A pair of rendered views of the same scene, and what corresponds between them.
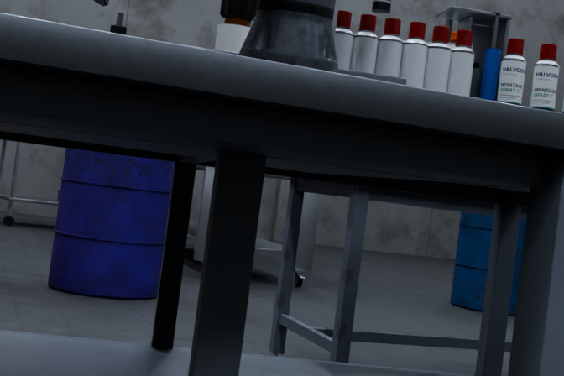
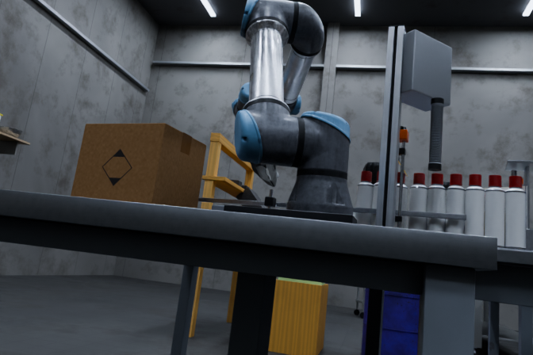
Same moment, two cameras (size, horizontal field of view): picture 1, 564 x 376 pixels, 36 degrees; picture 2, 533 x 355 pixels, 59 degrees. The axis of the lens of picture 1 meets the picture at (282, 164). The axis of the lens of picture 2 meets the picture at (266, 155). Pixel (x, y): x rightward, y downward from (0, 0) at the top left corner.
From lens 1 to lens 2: 0.58 m
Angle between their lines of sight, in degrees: 35
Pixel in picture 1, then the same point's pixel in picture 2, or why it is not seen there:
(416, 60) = (474, 201)
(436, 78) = (492, 212)
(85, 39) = (54, 201)
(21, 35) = (22, 202)
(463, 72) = (515, 207)
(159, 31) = not seen: hidden behind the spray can
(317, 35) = (326, 188)
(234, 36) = not seen: hidden behind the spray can
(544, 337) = not seen: outside the picture
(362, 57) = (432, 202)
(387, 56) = (451, 200)
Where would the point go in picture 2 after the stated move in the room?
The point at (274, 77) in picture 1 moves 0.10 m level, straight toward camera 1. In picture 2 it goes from (163, 215) to (109, 204)
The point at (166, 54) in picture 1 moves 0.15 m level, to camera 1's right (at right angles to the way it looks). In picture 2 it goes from (97, 206) to (173, 210)
